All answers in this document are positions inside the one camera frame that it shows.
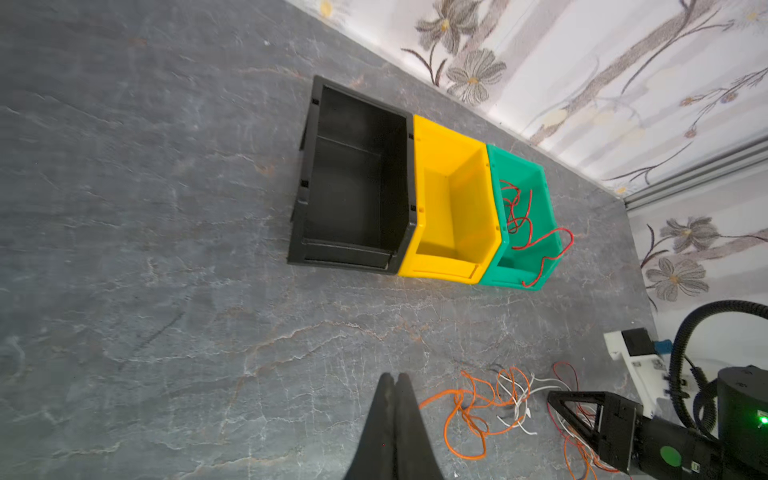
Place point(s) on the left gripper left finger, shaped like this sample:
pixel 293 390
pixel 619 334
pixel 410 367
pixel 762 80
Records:
pixel 374 457

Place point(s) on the yellow plastic bin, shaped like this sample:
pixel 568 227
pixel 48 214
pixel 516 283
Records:
pixel 458 231

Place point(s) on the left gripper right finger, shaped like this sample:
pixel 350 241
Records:
pixel 415 459

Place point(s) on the black plastic bin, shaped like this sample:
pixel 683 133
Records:
pixel 355 206

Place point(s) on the green plastic bin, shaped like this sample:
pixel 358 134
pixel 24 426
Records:
pixel 531 245

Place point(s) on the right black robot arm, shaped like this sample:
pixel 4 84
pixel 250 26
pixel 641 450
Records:
pixel 684 426

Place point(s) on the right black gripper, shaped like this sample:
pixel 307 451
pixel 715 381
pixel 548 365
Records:
pixel 632 443

